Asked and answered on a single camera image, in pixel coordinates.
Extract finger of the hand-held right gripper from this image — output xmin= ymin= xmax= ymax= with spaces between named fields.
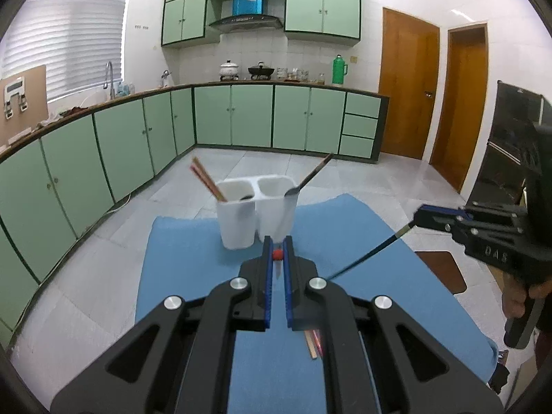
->
xmin=420 ymin=202 xmax=525 ymax=226
xmin=413 ymin=215 xmax=519 ymax=247

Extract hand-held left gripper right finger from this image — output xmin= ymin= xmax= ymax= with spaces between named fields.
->
xmin=282 ymin=236 xmax=505 ymax=414

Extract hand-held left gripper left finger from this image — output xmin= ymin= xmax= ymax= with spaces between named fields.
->
xmin=51 ymin=236 xmax=275 ymax=414

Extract white two-compartment utensil holder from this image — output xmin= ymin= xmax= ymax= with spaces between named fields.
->
xmin=216 ymin=175 xmax=301 ymax=251

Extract black chopstick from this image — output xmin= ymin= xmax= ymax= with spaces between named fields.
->
xmin=325 ymin=223 xmax=417 ymax=280

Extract person's right hand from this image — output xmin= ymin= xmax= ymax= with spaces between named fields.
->
xmin=501 ymin=274 xmax=552 ymax=324

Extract brown wooden stool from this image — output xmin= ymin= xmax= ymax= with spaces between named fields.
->
xmin=416 ymin=249 xmax=467 ymax=295

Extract black cabinet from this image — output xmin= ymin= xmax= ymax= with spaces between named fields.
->
xmin=466 ymin=79 xmax=552 ymax=208

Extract blue mat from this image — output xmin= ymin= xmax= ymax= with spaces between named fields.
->
xmin=135 ymin=193 xmax=498 ymax=414

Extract brown wooden door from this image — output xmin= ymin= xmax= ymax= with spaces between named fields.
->
xmin=430 ymin=23 xmax=489 ymax=193
xmin=378 ymin=7 xmax=441 ymax=160

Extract green drawer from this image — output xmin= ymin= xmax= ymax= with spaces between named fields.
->
xmin=342 ymin=114 xmax=378 ymax=139
xmin=345 ymin=93 xmax=381 ymax=118
xmin=339 ymin=135 xmax=374 ymax=159

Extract green lower kitchen cabinets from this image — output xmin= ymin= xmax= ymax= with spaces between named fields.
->
xmin=0 ymin=82 xmax=390 ymax=346

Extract green kitchen cabinets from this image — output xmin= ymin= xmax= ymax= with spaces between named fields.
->
xmin=0 ymin=82 xmax=390 ymax=346
xmin=161 ymin=0 xmax=362 ymax=48

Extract green thermos jug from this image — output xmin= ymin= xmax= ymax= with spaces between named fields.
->
xmin=331 ymin=54 xmax=348 ymax=86

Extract black wok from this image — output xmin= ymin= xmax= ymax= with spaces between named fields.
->
xmin=247 ymin=61 xmax=275 ymax=81

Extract white cooking pot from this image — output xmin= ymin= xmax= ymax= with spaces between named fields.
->
xmin=218 ymin=60 xmax=240 ymax=82

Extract green upper kitchen cabinets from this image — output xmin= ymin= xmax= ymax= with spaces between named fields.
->
xmin=161 ymin=0 xmax=362 ymax=48

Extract black range hood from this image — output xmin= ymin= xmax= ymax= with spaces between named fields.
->
xmin=209 ymin=14 xmax=284 ymax=32

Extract chrome kitchen faucet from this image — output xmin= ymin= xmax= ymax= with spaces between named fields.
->
xmin=104 ymin=61 xmax=117 ymax=100

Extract blue hood chimney cover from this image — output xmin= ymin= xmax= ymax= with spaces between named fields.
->
xmin=232 ymin=0 xmax=265 ymax=17

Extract brown cardboard board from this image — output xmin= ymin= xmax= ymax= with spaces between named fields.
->
xmin=0 ymin=65 xmax=48 ymax=146

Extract white device with clips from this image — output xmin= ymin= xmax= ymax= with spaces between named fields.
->
xmin=3 ymin=78 xmax=29 ymax=118

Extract white window blind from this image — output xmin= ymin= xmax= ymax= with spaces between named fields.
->
xmin=1 ymin=0 xmax=132 ymax=105

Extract white cable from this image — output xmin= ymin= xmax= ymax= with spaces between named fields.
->
xmin=102 ymin=190 xmax=132 ymax=215

